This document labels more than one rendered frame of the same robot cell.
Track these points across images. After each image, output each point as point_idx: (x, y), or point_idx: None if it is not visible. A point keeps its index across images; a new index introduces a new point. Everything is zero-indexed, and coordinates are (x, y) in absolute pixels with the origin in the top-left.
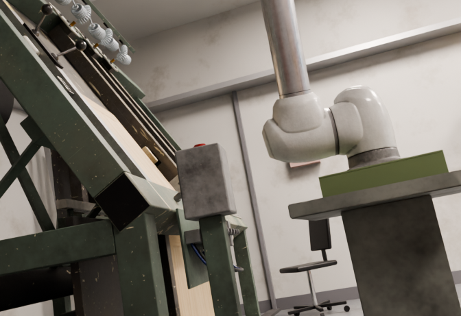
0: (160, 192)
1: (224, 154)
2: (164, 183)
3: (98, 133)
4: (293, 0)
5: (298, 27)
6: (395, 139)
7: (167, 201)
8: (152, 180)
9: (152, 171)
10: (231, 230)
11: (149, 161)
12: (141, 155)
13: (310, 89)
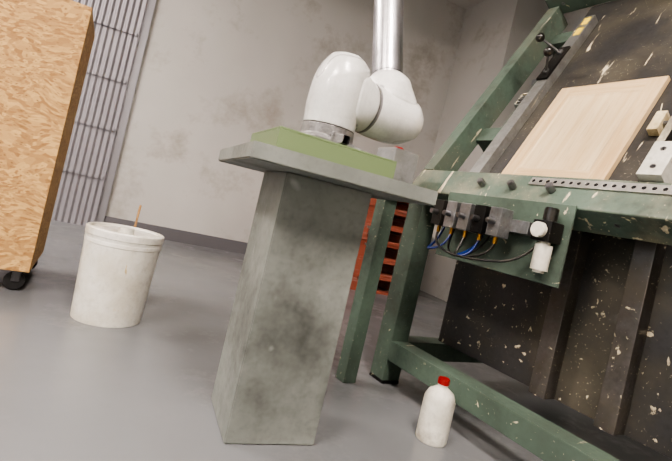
0: (456, 180)
1: (387, 152)
2: (581, 165)
3: (448, 144)
4: (374, 1)
5: (374, 20)
6: (305, 111)
7: (448, 186)
8: (529, 166)
9: (580, 151)
10: (442, 212)
11: (611, 137)
12: (605, 132)
13: (373, 72)
